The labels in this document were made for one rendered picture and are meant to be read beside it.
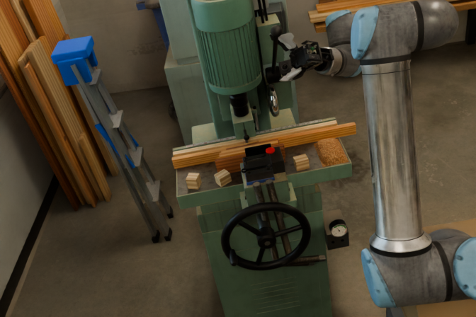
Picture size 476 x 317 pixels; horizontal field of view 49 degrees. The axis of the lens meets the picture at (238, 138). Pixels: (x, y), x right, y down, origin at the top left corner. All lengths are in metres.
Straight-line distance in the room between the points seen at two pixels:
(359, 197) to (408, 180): 1.71
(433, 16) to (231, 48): 0.60
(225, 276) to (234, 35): 0.95
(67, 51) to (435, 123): 2.30
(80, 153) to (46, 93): 0.42
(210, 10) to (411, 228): 0.80
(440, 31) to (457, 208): 1.80
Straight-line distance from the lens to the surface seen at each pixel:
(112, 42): 4.27
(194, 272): 2.74
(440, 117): 3.63
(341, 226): 1.88
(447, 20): 1.29
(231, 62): 1.60
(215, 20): 1.54
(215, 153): 1.86
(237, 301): 2.18
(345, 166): 1.79
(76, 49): 2.39
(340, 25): 1.80
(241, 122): 1.74
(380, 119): 1.25
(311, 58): 1.61
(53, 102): 2.99
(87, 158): 3.14
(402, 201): 1.29
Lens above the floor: 2.02
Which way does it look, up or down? 35 degrees down
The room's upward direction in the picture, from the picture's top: 11 degrees counter-clockwise
